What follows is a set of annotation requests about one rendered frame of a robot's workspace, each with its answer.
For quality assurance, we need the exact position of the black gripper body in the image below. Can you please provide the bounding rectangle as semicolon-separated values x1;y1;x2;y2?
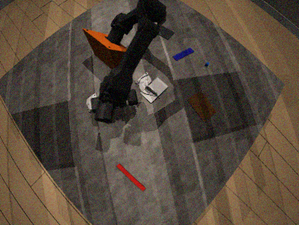
91;89;138;113

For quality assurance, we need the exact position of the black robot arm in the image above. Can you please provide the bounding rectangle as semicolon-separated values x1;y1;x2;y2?
95;0;166;123

